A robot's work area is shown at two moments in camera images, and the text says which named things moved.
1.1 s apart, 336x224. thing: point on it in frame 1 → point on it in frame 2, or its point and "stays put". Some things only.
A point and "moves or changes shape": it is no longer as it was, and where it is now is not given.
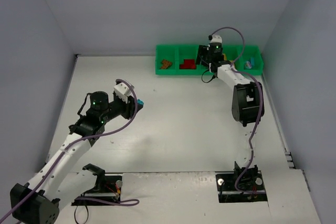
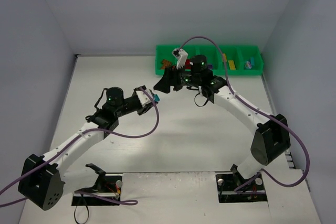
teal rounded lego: (248, 65) stays put
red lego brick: (188, 64) stays put
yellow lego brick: (233, 61) stays put
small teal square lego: (140, 102) moves or changes shape
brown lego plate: (165, 64) stays put
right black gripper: (202, 54) → (173, 78)
